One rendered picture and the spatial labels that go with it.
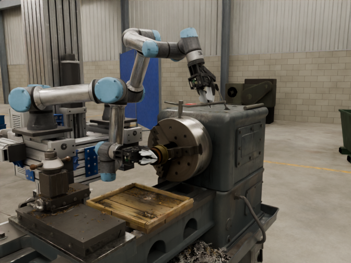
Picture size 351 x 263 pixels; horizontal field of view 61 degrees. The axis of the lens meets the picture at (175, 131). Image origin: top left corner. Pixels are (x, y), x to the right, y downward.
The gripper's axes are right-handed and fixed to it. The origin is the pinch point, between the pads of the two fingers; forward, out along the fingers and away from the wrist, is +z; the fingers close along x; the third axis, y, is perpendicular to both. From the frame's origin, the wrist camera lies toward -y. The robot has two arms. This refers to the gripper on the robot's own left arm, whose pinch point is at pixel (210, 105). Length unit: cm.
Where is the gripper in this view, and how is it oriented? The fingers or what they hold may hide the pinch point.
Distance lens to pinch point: 135.5
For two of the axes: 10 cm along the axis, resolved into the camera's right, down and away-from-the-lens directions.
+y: -5.9, 1.3, -7.9
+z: 2.7, 9.6, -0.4
